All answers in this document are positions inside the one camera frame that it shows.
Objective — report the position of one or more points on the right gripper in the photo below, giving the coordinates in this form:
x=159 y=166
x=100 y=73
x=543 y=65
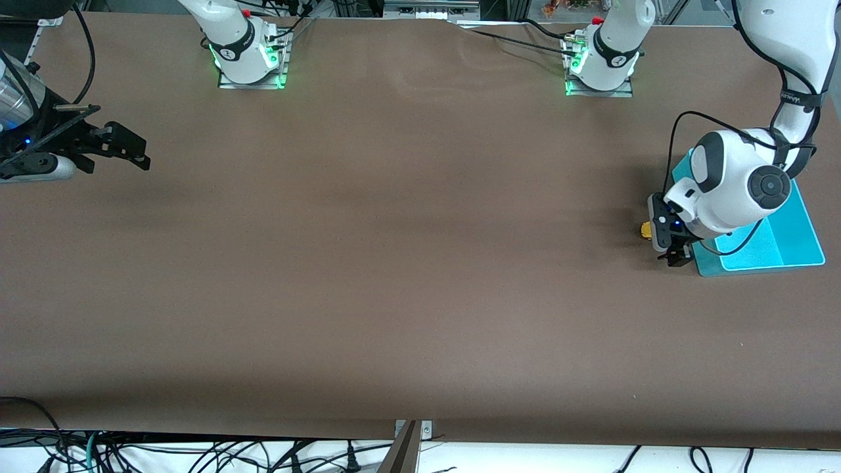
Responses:
x=61 y=139

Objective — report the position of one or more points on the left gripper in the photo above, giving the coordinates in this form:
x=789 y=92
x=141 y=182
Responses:
x=678 y=254

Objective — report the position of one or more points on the yellow beetle toy car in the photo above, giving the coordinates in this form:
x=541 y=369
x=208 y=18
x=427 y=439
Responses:
x=648 y=230

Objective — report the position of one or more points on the turquoise plastic bin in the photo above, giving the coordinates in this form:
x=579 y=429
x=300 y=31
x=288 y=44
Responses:
x=788 y=243

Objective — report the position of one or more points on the dark metal strut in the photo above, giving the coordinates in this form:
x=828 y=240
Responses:
x=402 y=456

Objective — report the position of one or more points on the grey background device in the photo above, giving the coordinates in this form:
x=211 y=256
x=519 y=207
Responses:
x=427 y=10

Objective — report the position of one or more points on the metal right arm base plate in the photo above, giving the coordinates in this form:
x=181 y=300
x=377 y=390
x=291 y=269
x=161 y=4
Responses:
x=253 y=85

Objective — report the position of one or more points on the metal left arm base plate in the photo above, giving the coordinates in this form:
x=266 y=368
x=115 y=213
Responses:
x=601 y=92

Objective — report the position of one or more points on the small metal bracket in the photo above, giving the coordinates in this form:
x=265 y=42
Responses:
x=427 y=430

